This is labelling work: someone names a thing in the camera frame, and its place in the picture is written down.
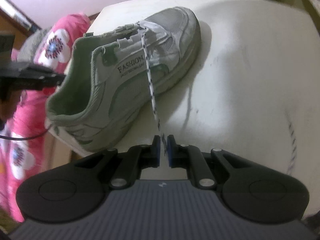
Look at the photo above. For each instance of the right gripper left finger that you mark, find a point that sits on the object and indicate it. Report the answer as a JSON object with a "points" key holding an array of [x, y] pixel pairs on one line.
{"points": [[130, 164]]}

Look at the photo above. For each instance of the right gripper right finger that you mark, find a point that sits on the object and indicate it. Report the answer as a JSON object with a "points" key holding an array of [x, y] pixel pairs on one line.
{"points": [[191, 159]]}

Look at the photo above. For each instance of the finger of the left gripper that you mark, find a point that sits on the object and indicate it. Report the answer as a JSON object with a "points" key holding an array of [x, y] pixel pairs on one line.
{"points": [[40, 77]]}

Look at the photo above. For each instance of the white mint sneaker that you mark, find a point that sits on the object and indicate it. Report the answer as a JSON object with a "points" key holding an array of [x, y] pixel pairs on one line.
{"points": [[107, 83]]}

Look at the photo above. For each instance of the white black speckled shoelace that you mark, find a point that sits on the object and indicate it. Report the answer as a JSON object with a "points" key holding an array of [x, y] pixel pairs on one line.
{"points": [[151, 88]]}

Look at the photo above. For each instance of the person's left hand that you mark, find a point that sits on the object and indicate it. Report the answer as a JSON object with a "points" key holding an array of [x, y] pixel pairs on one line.
{"points": [[9, 105]]}

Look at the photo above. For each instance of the grey knitted cloth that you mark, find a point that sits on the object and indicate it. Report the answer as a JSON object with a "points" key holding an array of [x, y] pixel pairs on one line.
{"points": [[28, 51]]}

